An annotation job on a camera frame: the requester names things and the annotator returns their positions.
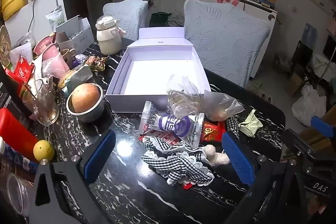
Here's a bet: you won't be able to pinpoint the pale green packet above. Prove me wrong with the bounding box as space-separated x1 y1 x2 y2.
238 109 263 138

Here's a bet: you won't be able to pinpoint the large leaf pattern chair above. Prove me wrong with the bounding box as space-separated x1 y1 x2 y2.
183 0 272 88

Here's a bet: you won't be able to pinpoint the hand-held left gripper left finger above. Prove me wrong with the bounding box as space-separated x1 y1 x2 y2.
28 130 116 224

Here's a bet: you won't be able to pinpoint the glass mug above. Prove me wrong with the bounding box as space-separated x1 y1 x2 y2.
22 80 60 126

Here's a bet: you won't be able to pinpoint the green white pouch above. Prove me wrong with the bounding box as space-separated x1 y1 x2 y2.
45 6 66 28

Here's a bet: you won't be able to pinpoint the red paper packet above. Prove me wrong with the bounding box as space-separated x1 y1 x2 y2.
10 56 34 83

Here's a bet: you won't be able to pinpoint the clear plastic cup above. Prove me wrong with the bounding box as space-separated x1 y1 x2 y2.
6 173 30 216

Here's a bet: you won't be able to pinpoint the grey green wrapped packet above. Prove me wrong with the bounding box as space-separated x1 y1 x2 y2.
58 65 97 93

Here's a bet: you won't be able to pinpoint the silver purple snack packet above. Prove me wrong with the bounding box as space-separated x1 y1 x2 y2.
138 101 205 148

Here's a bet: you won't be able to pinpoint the gingham cloth strip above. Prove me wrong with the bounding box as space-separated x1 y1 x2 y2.
225 116 241 136

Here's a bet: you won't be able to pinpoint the white fridge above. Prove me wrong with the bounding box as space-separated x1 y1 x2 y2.
5 0 65 44

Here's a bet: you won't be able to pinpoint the white plastic bag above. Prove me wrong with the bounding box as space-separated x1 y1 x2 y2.
292 85 327 127

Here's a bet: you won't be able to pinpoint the purple wrapped candy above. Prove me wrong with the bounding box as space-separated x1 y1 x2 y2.
75 54 88 67

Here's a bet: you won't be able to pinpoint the beige slippers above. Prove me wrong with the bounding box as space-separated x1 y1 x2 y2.
252 82 273 102

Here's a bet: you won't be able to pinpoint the cream kettle bottle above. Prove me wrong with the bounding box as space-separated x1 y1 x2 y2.
95 15 126 56

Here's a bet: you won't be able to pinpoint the red plastic bottle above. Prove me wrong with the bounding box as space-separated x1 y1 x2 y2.
0 108 40 159

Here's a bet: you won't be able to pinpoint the woven round plate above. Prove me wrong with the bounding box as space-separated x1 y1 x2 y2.
0 25 12 67

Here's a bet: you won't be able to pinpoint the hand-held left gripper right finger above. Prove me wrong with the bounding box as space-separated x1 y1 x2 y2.
222 132 309 224

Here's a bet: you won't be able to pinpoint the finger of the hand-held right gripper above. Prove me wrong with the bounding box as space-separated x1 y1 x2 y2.
285 129 319 159
310 116 336 138

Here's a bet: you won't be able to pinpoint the orange round fruit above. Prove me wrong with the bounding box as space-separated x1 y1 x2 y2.
71 84 101 113

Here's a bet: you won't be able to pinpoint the brown mug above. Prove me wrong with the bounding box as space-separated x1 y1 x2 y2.
60 48 76 68

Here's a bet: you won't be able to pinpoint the yellow pot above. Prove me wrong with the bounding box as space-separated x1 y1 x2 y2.
1 0 40 21

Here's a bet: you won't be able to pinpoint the gingham cloth with lace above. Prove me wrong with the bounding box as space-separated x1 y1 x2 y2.
142 140 216 186

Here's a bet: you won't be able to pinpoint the red white striped packet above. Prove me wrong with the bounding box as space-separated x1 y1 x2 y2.
139 132 182 146

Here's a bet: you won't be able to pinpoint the dark green bag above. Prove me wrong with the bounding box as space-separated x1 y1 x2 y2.
149 12 172 27

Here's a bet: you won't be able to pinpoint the clear plastic food bag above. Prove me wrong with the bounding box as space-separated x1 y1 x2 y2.
167 74 244 122

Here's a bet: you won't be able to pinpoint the metal bowl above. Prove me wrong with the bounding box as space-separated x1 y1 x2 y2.
66 84 105 123

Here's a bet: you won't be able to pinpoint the yellow lemon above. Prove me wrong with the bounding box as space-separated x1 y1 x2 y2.
33 140 55 162

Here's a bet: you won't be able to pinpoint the brown snack packet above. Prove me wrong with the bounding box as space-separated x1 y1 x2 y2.
87 55 109 72

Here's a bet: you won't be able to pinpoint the pale lilac gift box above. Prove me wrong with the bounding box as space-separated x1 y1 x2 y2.
105 27 212 113

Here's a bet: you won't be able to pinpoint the red gold snack packet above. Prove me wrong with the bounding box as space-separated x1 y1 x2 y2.
202 121 226 142

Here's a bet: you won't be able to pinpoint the small leaf pattern chair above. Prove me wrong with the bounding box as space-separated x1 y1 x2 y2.
102 0 149 42

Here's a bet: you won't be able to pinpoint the stack of pink cups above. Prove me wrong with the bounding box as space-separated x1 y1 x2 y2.
33 35 69 77

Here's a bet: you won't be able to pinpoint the white cardboard box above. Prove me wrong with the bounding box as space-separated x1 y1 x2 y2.
56 15 94 55

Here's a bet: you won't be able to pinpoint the white plush toy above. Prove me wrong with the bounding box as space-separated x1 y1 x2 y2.
203 145 230 167

